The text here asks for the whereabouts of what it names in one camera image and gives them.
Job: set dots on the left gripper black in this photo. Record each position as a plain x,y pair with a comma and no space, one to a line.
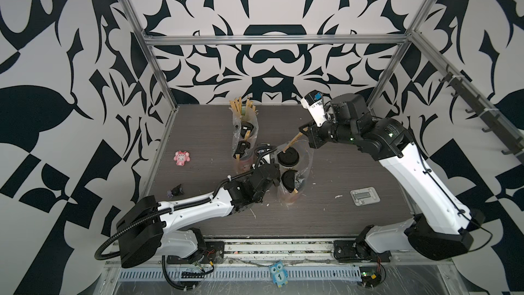
272,168

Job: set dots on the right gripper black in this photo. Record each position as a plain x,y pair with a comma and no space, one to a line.
314,139

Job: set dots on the red milk tea cup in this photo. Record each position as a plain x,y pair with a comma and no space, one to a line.
246,157
290,180
245,126

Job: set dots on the red milk tea cup back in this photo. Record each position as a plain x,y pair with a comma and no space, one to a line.
290,180

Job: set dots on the clear plastic bag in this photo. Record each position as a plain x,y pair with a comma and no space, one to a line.
236,121
295,167

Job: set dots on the cream milk tea cup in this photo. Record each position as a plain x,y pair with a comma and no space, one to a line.
289,158

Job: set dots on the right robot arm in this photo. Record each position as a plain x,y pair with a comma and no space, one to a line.
443,227

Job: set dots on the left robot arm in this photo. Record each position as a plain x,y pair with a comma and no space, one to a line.
152,228

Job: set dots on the pink pig toy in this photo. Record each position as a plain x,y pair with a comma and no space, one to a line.
181,158

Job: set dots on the small purple black toy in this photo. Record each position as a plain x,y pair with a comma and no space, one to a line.
175,191

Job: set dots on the blue owl number tag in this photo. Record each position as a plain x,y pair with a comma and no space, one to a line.
279,274

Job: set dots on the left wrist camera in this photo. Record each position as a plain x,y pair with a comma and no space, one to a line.
264,155

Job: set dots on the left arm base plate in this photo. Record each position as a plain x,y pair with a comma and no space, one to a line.
212,252

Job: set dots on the aluminium front rail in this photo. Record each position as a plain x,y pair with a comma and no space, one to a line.
292,250

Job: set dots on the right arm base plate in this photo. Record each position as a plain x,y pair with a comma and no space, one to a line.
348,251

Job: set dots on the wall hook rack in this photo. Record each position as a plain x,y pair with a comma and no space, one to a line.
479,106

